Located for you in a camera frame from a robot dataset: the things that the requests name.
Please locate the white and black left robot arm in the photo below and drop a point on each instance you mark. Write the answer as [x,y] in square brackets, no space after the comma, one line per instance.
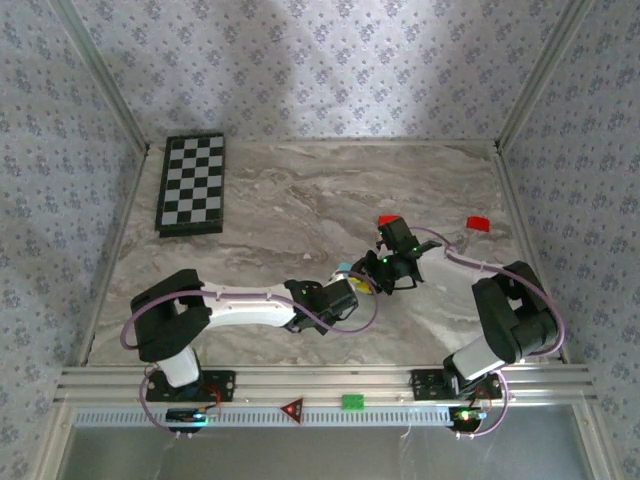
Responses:
[250,307]

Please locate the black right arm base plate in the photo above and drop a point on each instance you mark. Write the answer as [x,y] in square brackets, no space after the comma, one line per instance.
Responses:
[425,385]

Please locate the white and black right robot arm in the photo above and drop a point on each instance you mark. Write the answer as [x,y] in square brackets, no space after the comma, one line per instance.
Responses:
[515,315]

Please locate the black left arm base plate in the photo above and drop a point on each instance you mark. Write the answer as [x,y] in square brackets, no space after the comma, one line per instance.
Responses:
[222,385]

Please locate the aluminium front frame rail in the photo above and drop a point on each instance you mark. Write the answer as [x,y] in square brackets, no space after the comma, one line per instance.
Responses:
[320,380]

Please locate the aluminium side rail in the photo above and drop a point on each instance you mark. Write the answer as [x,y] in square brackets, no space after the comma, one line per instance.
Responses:
[525,240]
[117,240]

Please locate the small circuit board green light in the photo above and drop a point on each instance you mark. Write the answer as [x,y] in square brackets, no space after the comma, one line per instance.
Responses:
[187,415]

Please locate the green plastic block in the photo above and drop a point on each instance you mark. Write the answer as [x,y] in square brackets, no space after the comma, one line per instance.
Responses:
[353,402]

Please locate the small circuit board red green lights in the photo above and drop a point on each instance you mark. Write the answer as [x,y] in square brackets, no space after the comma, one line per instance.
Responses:
[467,415]

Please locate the aluminium corner post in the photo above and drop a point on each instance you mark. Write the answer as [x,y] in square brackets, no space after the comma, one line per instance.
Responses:
[100,75]
[545,75]

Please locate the red plastic block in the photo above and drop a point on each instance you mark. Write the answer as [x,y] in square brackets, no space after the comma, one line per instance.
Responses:
[389,219]
[478,223]

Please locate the black and grey chessboard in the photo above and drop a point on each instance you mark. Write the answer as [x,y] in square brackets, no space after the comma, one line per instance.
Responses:
[192,182]

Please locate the red and black triangle marker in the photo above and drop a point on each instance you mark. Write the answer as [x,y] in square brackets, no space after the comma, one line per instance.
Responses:
[293,411]

